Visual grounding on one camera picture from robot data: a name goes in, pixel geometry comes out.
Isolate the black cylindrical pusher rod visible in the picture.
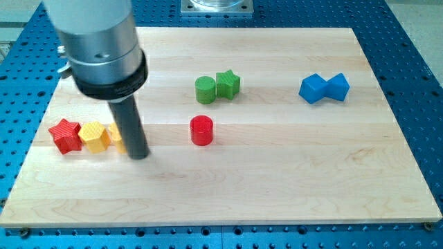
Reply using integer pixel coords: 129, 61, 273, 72
108, 95, 150, 160

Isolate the black flange ring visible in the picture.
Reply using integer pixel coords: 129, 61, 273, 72
73, 50, 148, 100

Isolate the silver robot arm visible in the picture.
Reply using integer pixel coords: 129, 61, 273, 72
44, 0, 150, 160

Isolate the yellow block behind rod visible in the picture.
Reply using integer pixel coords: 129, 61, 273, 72
109, 122, 127, 154

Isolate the yellow hexagon block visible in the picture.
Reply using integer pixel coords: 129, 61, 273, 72
78, 121, 111, 154

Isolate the red star block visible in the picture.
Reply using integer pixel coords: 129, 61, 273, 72
48, 119, 82, 154

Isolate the red cylinder block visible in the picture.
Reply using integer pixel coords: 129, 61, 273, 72
190, 115, 213, 146

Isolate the green cylinder block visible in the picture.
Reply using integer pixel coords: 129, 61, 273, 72
195, 76, 216, 104

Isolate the green star block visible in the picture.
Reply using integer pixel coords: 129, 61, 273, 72
216, 70, 241, 100

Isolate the wooden board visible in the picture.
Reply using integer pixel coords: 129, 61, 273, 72
1, 28, 442, 228

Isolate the blue cube block left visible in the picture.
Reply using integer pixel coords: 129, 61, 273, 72
298, 73, 327, 104

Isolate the blue cube block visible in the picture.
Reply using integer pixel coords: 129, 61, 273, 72
298, 73, 327, 104
325, 73, 350, 102

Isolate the blue cube block right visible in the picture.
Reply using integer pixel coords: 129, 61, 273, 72
325, 73, 350, 102

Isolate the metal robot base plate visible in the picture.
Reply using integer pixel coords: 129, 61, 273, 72
181, 0, 253, 14

